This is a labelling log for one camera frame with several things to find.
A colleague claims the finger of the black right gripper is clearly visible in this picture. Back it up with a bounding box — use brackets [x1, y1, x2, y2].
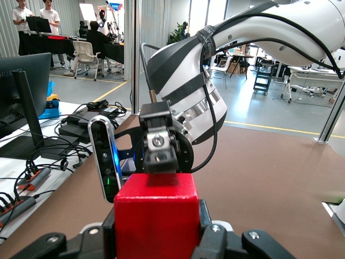
[139, 101, 180, 187]

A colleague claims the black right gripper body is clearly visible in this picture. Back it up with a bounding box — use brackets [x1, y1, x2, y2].
[134, 124, 195, 174]

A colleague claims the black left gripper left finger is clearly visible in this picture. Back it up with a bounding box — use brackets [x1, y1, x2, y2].
[9, 207, 116, 259]

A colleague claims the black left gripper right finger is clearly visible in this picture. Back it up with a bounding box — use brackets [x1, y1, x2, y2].
[191, 199, 297, 259]

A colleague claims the red wooden block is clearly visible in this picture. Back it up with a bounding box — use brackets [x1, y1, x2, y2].
[113, 173, 201, 259]

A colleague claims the black power adapter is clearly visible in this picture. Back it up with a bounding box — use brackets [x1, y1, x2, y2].
[86, 100, 121, 117]
[65, 110, 91, 127]
[58, 124, 91, 145]

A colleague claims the hub with orange connectors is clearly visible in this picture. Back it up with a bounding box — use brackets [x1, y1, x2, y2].
[0, 195, 37, 229]
[16, 166, 52, 193]

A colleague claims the white plastic chair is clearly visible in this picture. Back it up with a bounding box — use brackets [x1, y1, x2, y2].
[211, 55, 236, 82]

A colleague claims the black utility cart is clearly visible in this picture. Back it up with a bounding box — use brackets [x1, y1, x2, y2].
[252, 63, 273, 96]

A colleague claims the blue cardboard box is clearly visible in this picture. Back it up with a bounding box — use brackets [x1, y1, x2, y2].
[38, 99, 60, 120]

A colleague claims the green potted plant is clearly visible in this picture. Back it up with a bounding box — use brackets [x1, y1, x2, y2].
[167, 21, 192, 45]

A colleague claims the white office chair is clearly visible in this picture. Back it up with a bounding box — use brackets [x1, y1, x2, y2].
[70, 40, 106, 81]

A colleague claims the seated person black top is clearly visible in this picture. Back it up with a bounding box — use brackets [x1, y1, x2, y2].
[63, 21, 113, 77]

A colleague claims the white humanoid robot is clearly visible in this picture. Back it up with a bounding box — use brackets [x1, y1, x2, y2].
[96, 8, 120, 39]

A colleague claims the white work table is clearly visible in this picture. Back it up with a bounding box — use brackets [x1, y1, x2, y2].
[280, 64, 345, 104]

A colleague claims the dark desktop monitor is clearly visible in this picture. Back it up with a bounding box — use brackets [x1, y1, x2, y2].
[0, 52, 80, 160]

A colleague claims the white light panel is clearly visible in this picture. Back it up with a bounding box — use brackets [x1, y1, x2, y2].
[79, 3, 98, 23]

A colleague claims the black draped table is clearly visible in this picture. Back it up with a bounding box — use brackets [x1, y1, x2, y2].
[18, 32, 79, 64]

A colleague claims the standing person white shirt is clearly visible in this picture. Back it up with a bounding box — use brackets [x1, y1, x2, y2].
[39, 0, 67, 68]
[12, 0, 35, 33]

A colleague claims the black music stand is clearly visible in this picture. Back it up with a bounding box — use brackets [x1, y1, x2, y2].
[26, 16, 52, 35]

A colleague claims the black right camera mount plate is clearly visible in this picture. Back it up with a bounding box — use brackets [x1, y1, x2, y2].
[114, 126, 141, 174]

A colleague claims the black braided cable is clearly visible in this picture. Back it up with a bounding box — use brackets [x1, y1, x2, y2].
[190, 0, 345, 173]

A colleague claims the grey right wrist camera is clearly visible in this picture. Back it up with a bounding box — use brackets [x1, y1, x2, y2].
[88, 114, 125, 203]

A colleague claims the black cable with metal plug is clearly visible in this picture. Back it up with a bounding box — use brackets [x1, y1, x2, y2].
[140, 42, 163, 105]

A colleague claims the aluminium frame post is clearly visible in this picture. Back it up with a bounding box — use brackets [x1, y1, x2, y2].
[130, 0, 143, 115]
[313, 80, 345, 144]

